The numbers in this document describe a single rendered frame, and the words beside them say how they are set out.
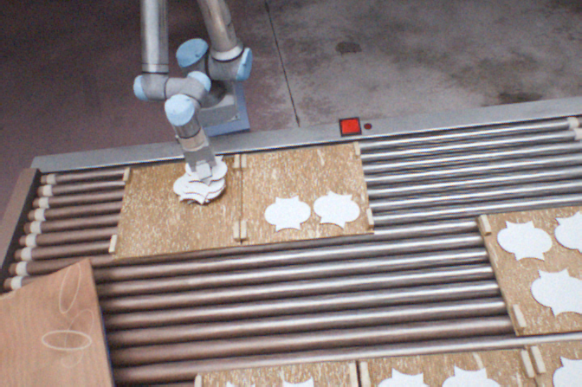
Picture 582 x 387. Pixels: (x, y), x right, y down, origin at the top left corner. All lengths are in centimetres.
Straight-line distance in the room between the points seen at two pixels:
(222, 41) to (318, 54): 194
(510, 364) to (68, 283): 118
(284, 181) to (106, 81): 242
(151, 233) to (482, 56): 264
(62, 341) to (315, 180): 85
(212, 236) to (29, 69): 300
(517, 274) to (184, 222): 100
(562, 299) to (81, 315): 126
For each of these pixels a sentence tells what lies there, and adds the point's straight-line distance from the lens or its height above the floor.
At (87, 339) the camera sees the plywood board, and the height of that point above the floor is 104.
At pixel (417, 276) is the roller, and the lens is 132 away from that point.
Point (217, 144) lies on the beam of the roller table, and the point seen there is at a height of 91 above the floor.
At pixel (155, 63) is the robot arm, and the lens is 135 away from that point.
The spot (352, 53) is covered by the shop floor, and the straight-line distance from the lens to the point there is 335.
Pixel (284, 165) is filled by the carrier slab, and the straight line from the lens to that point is 149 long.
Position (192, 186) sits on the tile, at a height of 99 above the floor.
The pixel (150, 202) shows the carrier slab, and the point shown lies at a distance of 154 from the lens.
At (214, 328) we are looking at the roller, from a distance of 131.
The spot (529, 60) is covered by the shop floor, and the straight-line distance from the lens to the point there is 348.
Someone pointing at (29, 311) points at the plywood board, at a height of 104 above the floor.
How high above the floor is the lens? 213
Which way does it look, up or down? 54 degrees down
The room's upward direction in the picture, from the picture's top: 10 degrees counter-clockwise
